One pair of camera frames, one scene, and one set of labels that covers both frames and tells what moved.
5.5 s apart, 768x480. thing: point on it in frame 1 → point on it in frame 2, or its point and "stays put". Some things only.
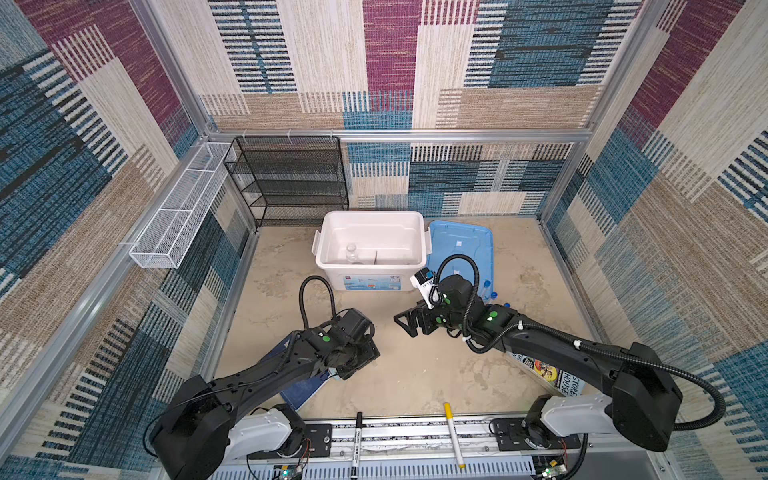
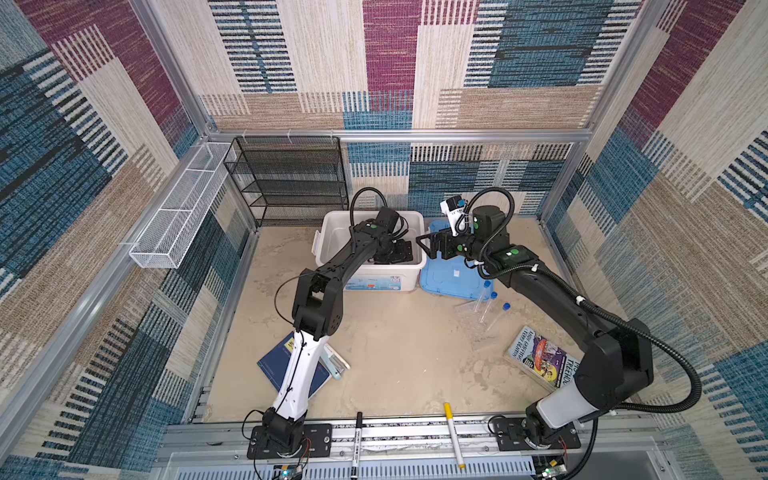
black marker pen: [357, 447] stays put
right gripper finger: [404, 317] → [435, 240]
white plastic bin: [371, 251] stays put
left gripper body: [357, 356] → [396, 252]
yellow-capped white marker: [453, 434] stays put
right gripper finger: [414, 322] → [432, 250]
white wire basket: [178, 222] stays put
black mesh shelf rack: [296, 178] stays put
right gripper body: [432, 319] → [463, 244]
